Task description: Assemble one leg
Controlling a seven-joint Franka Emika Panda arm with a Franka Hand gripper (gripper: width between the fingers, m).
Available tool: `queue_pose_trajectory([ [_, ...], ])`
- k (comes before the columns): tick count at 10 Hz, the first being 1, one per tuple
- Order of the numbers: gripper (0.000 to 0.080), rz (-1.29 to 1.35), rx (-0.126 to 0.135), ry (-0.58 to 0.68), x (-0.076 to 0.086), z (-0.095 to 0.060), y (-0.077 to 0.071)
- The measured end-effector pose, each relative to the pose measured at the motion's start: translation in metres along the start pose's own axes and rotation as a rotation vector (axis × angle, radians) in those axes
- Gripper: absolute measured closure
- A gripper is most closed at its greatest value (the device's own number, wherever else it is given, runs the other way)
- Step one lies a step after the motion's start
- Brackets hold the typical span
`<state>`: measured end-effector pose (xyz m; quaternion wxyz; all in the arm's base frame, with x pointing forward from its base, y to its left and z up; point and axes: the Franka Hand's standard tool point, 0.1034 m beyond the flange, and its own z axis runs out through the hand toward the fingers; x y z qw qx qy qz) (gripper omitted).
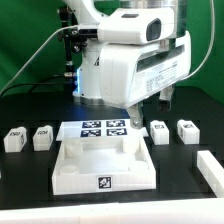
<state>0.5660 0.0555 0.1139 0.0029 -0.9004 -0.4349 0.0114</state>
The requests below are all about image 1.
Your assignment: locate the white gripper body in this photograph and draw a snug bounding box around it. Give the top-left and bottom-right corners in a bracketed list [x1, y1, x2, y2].
[99, 32, 191, 108]

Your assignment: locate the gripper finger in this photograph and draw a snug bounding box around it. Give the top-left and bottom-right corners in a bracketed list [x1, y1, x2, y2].
[159, 85, 174, 111]
[128, 103, 143, 129]

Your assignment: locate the white square tabletop part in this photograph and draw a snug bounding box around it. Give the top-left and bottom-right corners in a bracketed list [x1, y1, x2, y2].
[52, 136, 156, 195]

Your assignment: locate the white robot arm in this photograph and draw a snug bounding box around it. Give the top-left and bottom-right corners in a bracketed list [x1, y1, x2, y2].
[62, 0, 191, 129]

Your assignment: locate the white marker sheet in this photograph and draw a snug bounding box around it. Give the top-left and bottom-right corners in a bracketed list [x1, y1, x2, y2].
[56, 119, 148, 141]

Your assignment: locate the white obstacle bar right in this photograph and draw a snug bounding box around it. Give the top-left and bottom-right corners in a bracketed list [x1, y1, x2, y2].
[197, 150, 224, 198]

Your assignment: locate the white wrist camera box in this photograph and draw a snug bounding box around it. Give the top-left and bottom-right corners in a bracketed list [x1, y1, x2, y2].
[97, 8, 174, 45]

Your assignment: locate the black background camera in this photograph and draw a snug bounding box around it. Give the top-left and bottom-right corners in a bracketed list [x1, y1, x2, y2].
[78, 29, 97, 38]

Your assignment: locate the grey camera cable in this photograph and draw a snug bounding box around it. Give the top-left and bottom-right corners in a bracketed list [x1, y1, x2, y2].
[0, 25, 80, 98]

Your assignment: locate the black cable on table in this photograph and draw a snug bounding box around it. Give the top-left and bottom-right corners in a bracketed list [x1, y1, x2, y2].
[0, 75, 75, 98]

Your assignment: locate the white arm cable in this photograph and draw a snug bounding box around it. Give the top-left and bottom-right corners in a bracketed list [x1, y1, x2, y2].
[181, 0, 216, 82]

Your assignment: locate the white front rail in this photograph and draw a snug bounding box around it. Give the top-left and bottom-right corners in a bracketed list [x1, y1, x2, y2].
[0, 198, 224, 224]

